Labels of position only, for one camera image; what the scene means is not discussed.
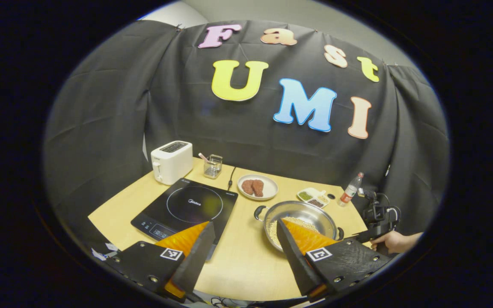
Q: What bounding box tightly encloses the white oval plate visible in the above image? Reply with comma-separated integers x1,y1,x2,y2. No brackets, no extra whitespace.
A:
237,174,279,201

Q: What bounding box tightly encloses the black backdrop cloth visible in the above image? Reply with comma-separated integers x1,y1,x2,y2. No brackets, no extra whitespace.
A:
43,19,450,257

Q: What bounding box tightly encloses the white divided bean dish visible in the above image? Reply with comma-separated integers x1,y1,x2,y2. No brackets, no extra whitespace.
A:
297,187,330,209

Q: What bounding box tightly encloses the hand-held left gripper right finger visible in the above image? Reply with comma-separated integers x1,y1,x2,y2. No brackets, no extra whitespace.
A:
276,218,392,300

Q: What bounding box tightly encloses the pile of soybeans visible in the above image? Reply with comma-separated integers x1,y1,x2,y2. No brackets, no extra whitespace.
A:
269,216,321,249

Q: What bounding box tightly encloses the steel pot with black handles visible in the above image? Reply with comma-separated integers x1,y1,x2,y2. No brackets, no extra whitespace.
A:
254,200,345,253

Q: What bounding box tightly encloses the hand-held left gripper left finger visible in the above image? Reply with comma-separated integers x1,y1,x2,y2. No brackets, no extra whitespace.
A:
103,221,216,300

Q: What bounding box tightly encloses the black induction cooktop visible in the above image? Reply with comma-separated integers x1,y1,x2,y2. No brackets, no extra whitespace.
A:
131,178,239,261

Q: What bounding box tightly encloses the wire mesh utensil holder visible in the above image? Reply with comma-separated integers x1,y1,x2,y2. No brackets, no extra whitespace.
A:
204,154,223,179

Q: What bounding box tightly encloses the clear plastic water bottle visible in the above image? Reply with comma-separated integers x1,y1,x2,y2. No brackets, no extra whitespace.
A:
338,172,365,207

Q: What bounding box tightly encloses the white toaster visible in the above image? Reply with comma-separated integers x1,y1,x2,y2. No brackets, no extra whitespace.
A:
150,140,194,186

